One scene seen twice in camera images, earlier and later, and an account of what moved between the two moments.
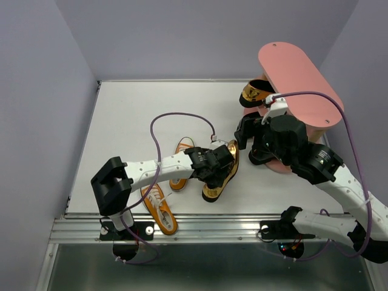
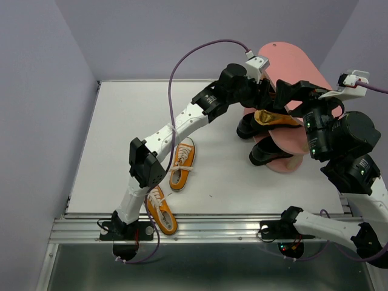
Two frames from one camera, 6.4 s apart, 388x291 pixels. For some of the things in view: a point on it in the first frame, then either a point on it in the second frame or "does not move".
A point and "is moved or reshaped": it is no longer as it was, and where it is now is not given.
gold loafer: x=210 y=194 is moved or reshaped
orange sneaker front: x=159 y=208 does not move
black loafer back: x=260 y=156 does not move
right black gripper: x=242 y=133 to x=302 y=91
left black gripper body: x=216 y=178 to x=248 y=93
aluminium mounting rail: x=85 y=229 does not move
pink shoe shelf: x=289 y=70 does not move
